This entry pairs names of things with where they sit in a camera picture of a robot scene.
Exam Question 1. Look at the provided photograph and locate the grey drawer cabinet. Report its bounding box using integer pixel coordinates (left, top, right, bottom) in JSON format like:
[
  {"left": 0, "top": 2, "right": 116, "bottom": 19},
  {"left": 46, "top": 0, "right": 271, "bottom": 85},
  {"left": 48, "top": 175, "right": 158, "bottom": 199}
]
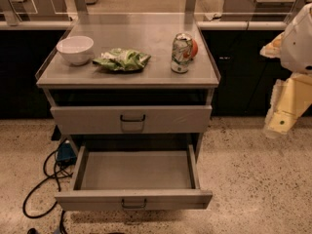
[{"left": 37, "top": 20, "right": 219, "bottom": 150}]

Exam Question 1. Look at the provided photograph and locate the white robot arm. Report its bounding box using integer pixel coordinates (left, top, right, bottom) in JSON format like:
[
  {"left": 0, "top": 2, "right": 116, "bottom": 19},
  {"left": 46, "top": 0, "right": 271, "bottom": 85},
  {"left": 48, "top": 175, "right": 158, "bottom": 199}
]
[{"left": 260, "top": 4, "right": 312, "bottom": 138}]

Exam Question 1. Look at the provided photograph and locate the grey background cabinet left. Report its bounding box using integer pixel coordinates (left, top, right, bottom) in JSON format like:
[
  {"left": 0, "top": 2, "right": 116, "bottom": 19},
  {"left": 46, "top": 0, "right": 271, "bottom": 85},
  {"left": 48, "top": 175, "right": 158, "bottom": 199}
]
[{"left": 0, "top": 0, "right": 69, "bottom": 21}]

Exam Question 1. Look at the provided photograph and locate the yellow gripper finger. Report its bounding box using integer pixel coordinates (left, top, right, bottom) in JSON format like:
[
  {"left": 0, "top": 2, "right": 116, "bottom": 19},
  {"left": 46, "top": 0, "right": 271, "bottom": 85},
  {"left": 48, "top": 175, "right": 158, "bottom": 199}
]
[
  {"left": 259, "top": 33, "right": 284, "bottom": 59},
  {"left": 263, "top": 73, "right": 312, "bottom": 138}
]

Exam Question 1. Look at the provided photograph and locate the green jalapeno chip bag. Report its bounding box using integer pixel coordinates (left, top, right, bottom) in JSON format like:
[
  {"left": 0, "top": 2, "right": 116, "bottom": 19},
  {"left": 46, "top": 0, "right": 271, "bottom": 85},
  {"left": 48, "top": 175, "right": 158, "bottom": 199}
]
[{"left": 93, "top": 48, "right": 151, "bottom": 72}]

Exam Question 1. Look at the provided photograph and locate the white ceramic bowl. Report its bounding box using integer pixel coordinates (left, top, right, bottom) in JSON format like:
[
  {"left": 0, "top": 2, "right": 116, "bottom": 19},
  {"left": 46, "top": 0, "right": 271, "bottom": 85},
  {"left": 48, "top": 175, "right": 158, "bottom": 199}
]
[{"left": 57, "top": 36, "right": 94, "bottom": 65}]

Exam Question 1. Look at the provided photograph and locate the black middle drawer handle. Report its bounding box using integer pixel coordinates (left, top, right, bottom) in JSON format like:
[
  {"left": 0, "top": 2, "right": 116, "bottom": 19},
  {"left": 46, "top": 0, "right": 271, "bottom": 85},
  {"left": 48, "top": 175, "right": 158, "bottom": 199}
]
[{"left": 121, "top": 199, "right": 147, "bottom": 210}]

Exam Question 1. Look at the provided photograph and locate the open grey middle drawer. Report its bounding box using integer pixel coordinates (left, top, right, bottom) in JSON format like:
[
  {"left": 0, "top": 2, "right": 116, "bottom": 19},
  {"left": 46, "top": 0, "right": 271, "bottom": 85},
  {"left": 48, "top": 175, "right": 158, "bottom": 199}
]
[{"left": 56, "top": 146, "right": 213, "bottom": 211}]

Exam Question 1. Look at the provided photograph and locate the black floor cable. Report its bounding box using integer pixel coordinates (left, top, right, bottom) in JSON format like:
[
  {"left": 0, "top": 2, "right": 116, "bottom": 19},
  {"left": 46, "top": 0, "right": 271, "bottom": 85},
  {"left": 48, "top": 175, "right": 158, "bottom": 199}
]
[{"left": 21, "top": 149, "right": 74, "bottom": 234}]

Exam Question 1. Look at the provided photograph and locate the glass barrier with posts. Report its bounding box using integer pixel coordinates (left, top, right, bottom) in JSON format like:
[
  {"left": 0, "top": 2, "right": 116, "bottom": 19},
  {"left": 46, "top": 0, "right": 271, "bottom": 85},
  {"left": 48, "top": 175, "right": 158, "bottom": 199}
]
[{"left": 0, "top": 0, "right": 312, "bottom": 31}]

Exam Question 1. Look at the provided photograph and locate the closed grey upper drawer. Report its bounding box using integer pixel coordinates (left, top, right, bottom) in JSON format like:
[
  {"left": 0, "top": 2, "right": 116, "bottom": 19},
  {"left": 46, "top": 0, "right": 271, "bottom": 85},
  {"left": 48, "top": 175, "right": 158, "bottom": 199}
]
[{"left": 51, "top": 105, "right": 212, "bottom": 135}]

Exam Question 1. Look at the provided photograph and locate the orange fruit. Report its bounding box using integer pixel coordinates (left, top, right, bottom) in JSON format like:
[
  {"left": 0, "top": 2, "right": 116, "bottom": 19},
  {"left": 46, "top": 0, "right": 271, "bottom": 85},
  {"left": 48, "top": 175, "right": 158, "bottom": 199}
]
[{"left": 191, "top": 39, "right": 198, "bottom": 59}]

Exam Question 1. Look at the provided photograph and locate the blue power box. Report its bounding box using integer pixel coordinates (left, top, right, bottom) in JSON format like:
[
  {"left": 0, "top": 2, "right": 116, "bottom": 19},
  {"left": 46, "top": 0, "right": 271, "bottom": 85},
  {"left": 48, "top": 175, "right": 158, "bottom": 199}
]
[{"left": 56, "top": 140, "right": 77, "bottom": 165}]

